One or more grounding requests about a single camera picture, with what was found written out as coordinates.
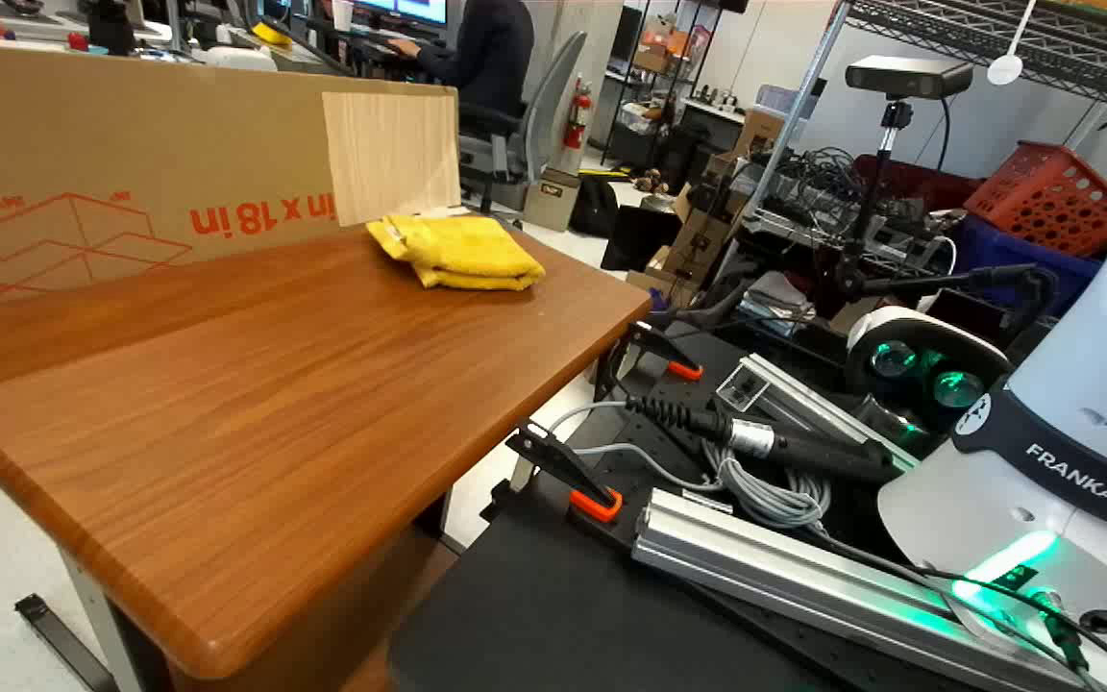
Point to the stereo camera with green lenses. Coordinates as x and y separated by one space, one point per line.
918 362

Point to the blue plastic bin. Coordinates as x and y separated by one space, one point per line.
995 246

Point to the computer monitor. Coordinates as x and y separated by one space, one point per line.
406 11

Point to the orange black clamp rear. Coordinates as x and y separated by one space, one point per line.
642 338

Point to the light wooden panel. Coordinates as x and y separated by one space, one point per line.
389 151

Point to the black camera on stand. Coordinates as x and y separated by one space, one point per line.
902 83

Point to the person in dark clothes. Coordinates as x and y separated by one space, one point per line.
488 60

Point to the black mat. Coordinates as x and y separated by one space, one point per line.
547 605

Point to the orange black clamp front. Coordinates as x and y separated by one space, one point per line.
588 494

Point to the table leg frame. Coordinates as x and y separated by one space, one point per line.
92 647

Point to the red fire extinguisher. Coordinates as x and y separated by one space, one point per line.
576 115

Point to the metal wire shelf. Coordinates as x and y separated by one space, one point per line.
1039 74

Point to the aluminium extrusion rail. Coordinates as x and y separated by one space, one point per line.
831 594

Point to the large cardboard box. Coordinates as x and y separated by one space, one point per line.
116 165

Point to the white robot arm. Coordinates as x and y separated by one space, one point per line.
1012 506

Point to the yellow cloth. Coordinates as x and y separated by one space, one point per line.
460 252

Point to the orange plastic crate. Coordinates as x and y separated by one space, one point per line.
1046 193

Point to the orange black clamp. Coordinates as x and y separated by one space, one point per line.
642 338
588 494

